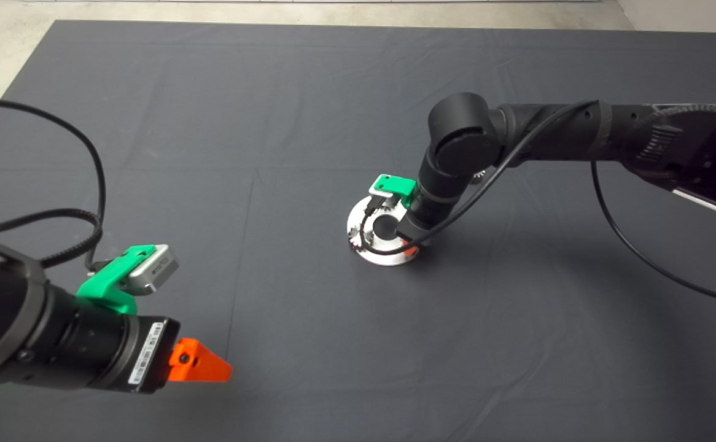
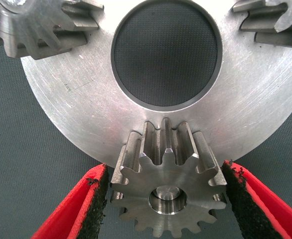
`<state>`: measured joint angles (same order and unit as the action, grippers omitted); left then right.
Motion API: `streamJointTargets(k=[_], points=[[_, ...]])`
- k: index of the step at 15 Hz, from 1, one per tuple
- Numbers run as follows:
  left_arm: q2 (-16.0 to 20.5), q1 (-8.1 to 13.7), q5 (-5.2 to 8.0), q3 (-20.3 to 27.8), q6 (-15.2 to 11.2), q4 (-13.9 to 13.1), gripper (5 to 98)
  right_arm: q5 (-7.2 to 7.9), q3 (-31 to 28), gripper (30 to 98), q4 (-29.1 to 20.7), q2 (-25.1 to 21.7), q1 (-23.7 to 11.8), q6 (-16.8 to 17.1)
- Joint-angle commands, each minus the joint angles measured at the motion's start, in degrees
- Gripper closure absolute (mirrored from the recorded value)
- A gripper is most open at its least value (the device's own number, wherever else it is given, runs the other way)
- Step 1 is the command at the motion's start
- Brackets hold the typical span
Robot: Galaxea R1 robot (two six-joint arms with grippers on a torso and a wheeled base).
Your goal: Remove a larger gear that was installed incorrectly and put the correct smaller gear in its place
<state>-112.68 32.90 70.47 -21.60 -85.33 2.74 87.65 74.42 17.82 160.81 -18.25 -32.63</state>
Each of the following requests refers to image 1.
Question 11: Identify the green right camera mount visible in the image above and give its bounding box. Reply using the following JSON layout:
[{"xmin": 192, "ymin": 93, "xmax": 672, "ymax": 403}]
[{"xmin": 375, "ymin": 174, "xmax": 418, "ymax": 207}]

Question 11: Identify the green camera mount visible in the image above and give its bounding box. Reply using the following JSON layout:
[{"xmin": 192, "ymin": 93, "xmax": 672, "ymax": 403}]
[
  {"xmin": 375, "ymin": 174, "xmax": 418, "ymax": 207},
  {"xmin": 76, "ymin": 245, "xmax": 157, "ymax": 315}
]

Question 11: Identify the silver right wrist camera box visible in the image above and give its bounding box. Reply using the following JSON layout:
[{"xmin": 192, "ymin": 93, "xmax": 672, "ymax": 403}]
[{"xmin": 368, "ymin": 187, "xmax": 395, "ymax": 214}]

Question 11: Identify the dark grey table cloth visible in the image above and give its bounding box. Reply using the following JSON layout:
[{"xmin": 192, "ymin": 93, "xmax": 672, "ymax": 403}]
[{"xmin": 0, "ymin": 20, "xmax": 716, "ymax": 442}]

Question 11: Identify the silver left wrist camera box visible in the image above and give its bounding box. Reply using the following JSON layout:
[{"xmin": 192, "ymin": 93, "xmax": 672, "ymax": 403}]
[{"xmin": 128, "ymin": 244, "xmax": 180, "ymax": 294}]

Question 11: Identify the green left camera mount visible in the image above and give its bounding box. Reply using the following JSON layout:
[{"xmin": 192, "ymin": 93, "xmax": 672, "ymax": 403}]
[{"xmin": 76, "ymin": 245, "xmax": 157, "ymax": 315}]

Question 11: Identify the round metal plate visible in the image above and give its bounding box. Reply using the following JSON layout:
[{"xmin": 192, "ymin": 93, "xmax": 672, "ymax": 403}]
[{"xmin": 347, "ymin": 196, "xmax": 429, "ymax": 267}]

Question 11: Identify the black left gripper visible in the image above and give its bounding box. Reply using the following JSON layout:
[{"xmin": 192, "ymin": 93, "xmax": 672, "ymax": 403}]
[{"xmin": 110, "ymin": 315, "xmax": 233, "ymax": 394}]

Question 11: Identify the thin black left camera cable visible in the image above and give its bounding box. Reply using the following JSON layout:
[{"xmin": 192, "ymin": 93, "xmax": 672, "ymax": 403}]
[{"xmin": 0, "ymin": 97, "xmax": 108, "ymax": 271}]

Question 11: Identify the black corrugated cable conduit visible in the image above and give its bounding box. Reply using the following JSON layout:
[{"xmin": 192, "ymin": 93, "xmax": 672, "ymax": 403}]
[
  {"xmin": 0, "ymin": 209, "xmax": 103, "ymax": 269},
  {"xmin": 653, "ymin": 103, "xmax": 716, "ymax": 123}
]

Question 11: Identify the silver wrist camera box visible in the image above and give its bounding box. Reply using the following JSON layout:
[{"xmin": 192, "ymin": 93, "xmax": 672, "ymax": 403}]
[
  {"xmin": 368, "ymin": 187, "xmax": 395, "ymax": 214},
  {"xmin": 128, "ymin": 244, "xmax": 180, "ymax": 294}
]

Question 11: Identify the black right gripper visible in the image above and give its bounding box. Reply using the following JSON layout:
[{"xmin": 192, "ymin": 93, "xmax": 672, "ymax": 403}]
[{"xmin": 395, "ymin": 209, "xmax": 443, "ymax": 255}]

